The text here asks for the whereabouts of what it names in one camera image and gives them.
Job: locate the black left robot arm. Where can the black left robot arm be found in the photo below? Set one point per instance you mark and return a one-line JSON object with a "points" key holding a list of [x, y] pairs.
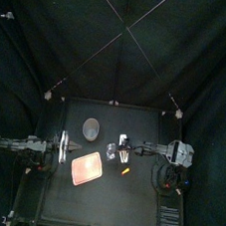
{"points": [[21, 144]]}

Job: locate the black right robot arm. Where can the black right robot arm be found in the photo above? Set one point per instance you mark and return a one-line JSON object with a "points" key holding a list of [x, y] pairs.
{"points": [[179, 153]]}

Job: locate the grey bowl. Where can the grey bowl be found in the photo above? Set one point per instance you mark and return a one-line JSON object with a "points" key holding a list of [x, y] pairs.
{"points": [[90, 129]]}

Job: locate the small orange toy piece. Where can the small orange toy piece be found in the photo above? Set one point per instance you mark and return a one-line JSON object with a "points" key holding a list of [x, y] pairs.
{"points": [[125, 171]]}

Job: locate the pink rectangular tray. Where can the pink rectangular tray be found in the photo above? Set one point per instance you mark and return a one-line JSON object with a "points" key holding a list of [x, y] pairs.
{"points": [[86, 168]]}

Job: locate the black ribbed side panel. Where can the black ribbed side panel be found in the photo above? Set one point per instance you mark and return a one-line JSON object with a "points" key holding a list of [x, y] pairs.
{"points": [[169, 219]]}

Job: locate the silver frame middle bracket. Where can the silver frame middle bracket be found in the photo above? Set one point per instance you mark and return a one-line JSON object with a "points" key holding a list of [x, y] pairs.
{"points": [[113, 102]]}

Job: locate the silver frame corner bracket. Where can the silver frame corner bracket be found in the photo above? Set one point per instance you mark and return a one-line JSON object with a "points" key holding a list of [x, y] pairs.
{"points": [[178, 114], [47, 95], [8, 15]]}

